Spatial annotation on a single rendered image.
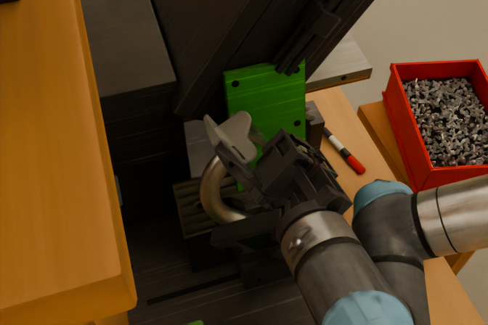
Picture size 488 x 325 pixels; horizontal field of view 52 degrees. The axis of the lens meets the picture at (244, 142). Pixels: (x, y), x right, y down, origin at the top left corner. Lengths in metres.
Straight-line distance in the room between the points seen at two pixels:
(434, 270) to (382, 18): 2.12
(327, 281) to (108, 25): 0.53
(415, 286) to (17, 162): 0.42
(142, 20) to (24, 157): 0.58
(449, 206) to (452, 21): 2.50
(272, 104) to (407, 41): 2.14
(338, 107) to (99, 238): 0.96
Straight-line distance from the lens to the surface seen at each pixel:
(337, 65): 0.90
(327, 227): 0.50
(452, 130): 1.19
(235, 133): 0.61
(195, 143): 1.07
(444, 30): 2.96
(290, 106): 0.72
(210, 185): 0.71
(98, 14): 0.85
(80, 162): 0.25
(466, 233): 0.57
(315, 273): 0.47
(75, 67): 0.30
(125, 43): 0.78
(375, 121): 1.27
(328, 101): 1.15
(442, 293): 0.96
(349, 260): 0.47
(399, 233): 0.58
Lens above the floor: 1.73
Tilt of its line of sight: 52 degrees down
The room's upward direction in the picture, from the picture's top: straight up
